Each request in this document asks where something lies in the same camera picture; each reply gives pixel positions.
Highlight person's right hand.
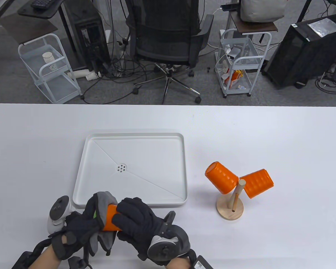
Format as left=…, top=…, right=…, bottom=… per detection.
left=111, top=197, right=191, bottom=265

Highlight person's left hand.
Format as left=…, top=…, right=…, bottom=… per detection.
left=49, top=193, right=107, bottom=261

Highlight grey cleaning cloth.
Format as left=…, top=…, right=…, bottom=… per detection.
left=89, top=191, right=118, bottom=256

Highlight orange ribbed plastic cup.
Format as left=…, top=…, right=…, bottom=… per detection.
left=239, top=168, right=274, bottom=199
left=102, top=204, right=124, bottom=232
left=205, top=161, right=239, bottom=195

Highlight person's left forearm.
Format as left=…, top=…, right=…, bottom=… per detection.
left=31, top=246, right=62, bottom=269

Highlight person's right forearm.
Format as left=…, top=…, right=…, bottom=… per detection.
left=165, top=257, right=193, bottom=269

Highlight white wrist controller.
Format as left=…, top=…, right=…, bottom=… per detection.
left=47, top=195, right=79, bottom=235

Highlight dark grey wrist controller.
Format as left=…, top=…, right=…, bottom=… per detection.
left=147, top=211, right=191, bottom=266

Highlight white rectangular drain tray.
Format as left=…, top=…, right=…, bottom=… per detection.
left=72, top=133, right=188, bottom=208

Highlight wooden cup stand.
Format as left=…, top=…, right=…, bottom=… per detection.
left=216, top=180, right=246, bottom=221

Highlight white plastic pipe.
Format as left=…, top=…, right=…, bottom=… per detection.
left=67, top=69, right=103, bottom=82

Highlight white metal trolley cart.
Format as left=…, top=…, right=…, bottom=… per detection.
left=214, top=28, right=272, bottom=98
left=18, top=33, right=85, bottom=104

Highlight black mesh office chair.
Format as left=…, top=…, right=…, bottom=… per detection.
left=125, top=0, right=215, bottom=105

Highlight orange snack packet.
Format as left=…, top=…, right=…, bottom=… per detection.
left=224, top=70, right=243, bottom=87

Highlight brown wooden board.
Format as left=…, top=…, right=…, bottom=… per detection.
left=0, top=13, right=58, bottom=45

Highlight dark keyboard shelf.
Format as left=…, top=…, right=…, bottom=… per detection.
left=17, top=0, right=65, bottom=20

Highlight white power adapter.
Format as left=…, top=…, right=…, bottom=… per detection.
left=226, top=47, right=242, bottom=61

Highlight black keyboard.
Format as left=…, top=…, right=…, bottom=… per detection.
left=31, top=0, right=54, bottom=10

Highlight dark brown board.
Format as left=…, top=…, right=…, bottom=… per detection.
left=230, top=11, right=278, bottom=35

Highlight black glass computer tower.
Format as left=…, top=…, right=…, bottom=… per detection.
left=261, top=14, right=336, bottom=90

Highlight grey fabric bag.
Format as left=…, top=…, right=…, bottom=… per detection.
left=239, top=0, right=286, bottom=23

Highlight silver foil bag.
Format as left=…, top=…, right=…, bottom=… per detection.
left=308, top=17, right=336, bottom=38

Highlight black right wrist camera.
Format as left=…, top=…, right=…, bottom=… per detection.
left=188, top=251, right=214, bottom=269

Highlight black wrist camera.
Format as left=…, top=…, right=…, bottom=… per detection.
left=11, top=238, right=54, bottom=269
left=188, top=251, right=214, bottom=269

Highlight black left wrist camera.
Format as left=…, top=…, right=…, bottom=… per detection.
left=11, top=238, right=54, bottom=269

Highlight black floor cables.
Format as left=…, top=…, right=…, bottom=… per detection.
left=83, top=42, right=168, bottom=105

